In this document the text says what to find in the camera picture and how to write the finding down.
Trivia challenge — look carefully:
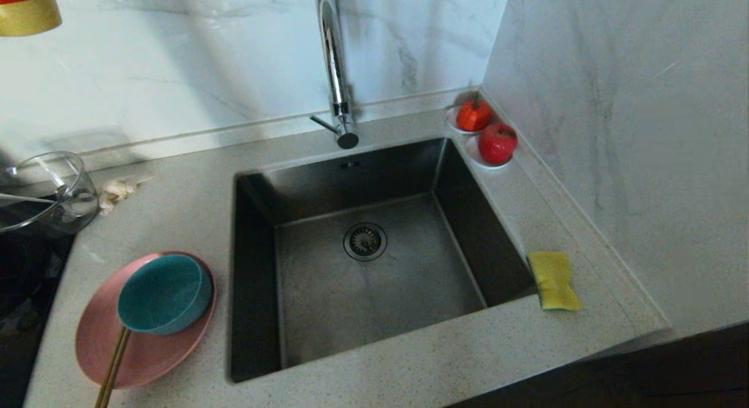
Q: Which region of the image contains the yellow orange white detergent bottle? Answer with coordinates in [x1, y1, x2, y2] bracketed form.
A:
[0, 0, 63, 37]

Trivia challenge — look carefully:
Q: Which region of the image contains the stainless steel sink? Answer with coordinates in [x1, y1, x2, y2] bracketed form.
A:
[228, 137, 540, 386]

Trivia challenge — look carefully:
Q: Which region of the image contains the yellow green sponge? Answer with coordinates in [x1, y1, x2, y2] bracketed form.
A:
[527, 251, 583, 311]

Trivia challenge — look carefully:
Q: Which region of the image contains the round metal drain strainer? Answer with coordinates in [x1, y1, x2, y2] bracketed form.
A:
[343, 222, 388, 262]

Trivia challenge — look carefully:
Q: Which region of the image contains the red apple on dish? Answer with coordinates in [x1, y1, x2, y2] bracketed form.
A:
[466, 135, 517, 171]

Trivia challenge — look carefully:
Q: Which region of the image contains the chrome faucet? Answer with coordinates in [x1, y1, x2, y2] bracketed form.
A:
[309, 0, 360, 150]

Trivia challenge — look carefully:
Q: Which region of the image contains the teal bowl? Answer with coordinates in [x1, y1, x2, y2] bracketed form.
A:
[117, 253, 214, 336]

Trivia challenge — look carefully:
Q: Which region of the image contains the garlic bulb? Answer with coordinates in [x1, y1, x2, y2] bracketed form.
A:
[97, 174, 154, 216]

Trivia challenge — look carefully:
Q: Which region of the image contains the pink plate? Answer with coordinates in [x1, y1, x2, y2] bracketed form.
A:
[74, 251, 218, 391]

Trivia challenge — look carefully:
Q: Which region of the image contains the clear glass bowl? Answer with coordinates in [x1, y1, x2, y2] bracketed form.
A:
[0, 151, 99, 239]

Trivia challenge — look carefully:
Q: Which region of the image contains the metal utensil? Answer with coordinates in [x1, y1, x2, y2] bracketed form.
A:
[0, 192, 57, 205]

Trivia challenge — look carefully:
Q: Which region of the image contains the black cooktop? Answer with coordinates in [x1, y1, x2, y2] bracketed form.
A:
[0, 231, 75, 408]

